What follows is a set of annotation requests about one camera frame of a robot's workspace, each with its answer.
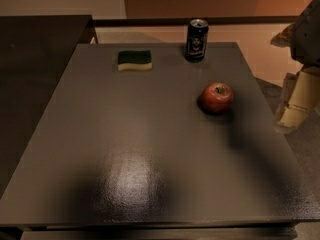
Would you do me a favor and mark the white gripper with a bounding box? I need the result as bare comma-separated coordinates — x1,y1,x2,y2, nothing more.
270,0,320,134

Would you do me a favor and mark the dark pepsi can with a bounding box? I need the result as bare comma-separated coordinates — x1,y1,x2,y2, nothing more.
185,19,209,62

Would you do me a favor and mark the red apple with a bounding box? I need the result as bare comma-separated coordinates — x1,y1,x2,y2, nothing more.
200,82,233,113

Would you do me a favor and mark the green and yellow sponge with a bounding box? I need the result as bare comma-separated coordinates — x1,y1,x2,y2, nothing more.
117,50,152,71

